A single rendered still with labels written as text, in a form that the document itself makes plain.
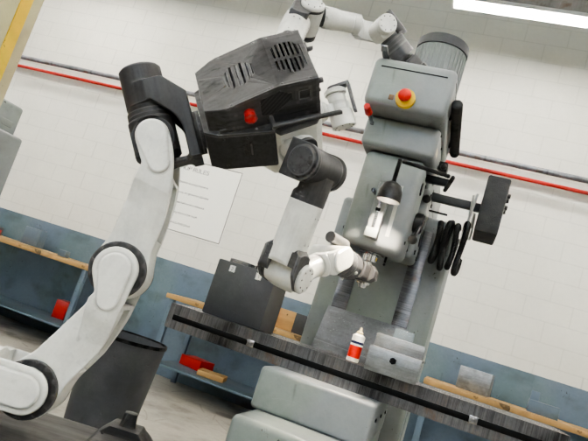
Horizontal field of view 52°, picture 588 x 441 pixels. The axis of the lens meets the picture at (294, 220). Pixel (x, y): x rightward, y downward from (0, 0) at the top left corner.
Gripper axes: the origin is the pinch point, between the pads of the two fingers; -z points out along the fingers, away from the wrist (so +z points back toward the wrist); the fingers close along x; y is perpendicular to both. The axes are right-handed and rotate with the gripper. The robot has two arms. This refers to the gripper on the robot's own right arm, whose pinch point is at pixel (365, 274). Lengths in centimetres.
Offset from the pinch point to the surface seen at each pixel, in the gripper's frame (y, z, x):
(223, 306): 24.2, 19.7, 35.9
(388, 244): -10.0, 6.8, -8.2
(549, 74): -299, -413, 81
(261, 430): 50, 42, -7
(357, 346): 22.6, 0.6, -5.1
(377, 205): -20.5, 12.4, -3.6
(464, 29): -333, -381, 173
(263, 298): 17.7, 17.0, 23.3
